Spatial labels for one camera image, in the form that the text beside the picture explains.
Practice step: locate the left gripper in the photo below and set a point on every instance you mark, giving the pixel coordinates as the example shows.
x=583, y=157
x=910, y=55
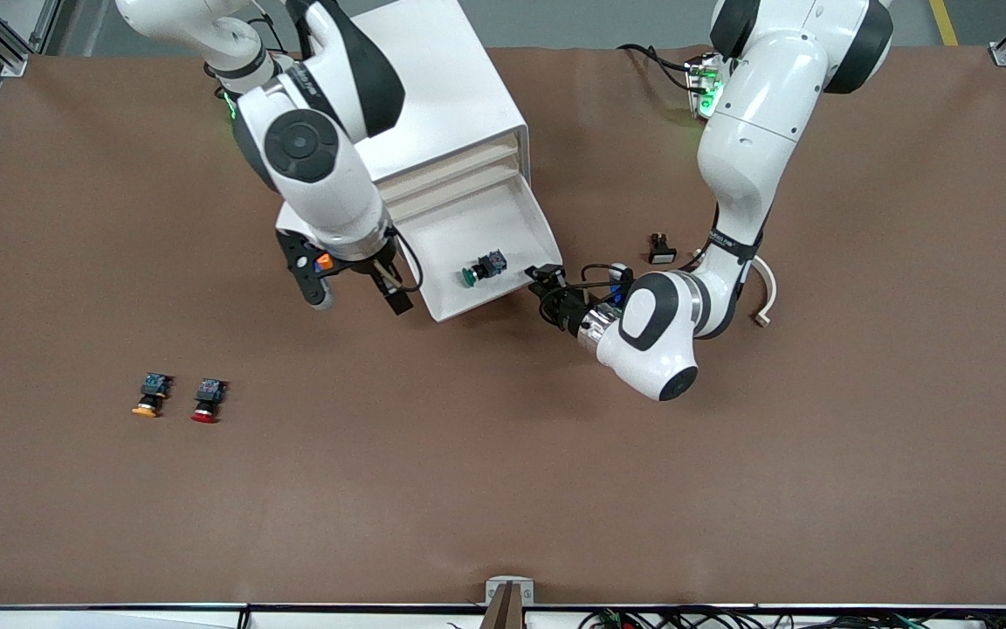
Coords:
x=566, y=308

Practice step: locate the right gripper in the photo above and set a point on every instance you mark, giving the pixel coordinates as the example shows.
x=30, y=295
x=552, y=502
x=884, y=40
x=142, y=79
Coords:
x=380, y=266

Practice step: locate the green push button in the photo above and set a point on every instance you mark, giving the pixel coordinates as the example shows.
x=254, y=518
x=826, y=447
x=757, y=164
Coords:
x=492, y=262

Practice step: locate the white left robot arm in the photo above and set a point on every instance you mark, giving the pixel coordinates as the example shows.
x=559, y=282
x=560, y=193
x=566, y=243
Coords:
x=756, y=131

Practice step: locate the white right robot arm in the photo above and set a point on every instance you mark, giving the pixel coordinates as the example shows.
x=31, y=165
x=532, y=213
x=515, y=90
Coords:
x=328, y=175

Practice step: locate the white square push button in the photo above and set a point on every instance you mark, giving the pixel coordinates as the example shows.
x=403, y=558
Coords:
x=662, y=255

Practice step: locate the red push button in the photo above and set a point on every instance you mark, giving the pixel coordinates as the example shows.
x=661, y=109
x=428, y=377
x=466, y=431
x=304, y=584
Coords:
x=209, y=390

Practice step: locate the yellow push button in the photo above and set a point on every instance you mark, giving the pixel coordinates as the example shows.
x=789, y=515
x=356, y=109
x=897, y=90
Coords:
x=154, y=386

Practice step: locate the brown table mat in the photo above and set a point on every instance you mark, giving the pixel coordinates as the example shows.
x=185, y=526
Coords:
x=503, y=480

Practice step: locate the orange button enclosure box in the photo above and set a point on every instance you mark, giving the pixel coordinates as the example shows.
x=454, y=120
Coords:
x=325, y=261

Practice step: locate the grey metal edge bracket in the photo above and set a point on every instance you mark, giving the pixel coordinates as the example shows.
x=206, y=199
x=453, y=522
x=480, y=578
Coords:
x=492, y=592

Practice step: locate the white table edge rail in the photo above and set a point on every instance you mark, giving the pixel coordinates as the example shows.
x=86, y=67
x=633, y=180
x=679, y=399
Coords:
x=119, y=618

